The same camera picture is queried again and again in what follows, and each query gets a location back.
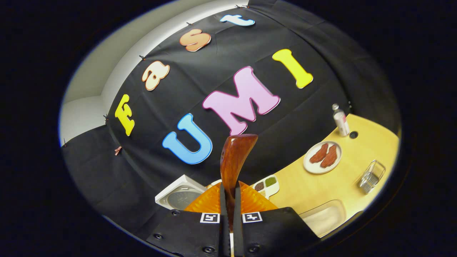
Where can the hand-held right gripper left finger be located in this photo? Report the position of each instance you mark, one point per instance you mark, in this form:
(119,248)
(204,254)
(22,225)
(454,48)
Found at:
(224,228)

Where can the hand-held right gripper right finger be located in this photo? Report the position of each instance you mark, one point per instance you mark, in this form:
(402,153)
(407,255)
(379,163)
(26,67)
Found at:
(238,232)

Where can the white rice cooker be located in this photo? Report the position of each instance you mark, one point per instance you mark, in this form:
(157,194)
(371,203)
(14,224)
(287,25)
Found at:
(178,198)

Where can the brown wooden spoon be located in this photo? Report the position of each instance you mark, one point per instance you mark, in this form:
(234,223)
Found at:
(234,160)

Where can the white rice heap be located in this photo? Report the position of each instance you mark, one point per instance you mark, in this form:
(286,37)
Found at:
(323,221)

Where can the clear plastic rice container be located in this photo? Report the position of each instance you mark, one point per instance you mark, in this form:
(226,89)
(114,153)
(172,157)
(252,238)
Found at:
(321,205)

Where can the white divided bean dish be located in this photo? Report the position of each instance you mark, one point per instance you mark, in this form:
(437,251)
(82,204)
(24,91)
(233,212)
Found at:
(266,186)

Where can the white round plate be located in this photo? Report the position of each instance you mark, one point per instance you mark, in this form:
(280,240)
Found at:
(310,167)

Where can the red meat slice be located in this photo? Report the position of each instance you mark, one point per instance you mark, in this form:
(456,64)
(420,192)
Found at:
(319,153)
(329,157)

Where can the pink cloth clip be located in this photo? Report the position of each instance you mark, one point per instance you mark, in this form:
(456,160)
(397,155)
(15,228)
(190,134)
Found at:
(117,150)

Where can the black backdrop cloth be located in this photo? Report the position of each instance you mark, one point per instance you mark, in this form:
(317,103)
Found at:
(185,89)

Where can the clear plastic bottle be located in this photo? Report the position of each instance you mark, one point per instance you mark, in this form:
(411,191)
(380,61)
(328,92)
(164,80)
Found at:
(341,123)

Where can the black table grommet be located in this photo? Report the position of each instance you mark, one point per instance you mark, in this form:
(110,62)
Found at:
(353,135)

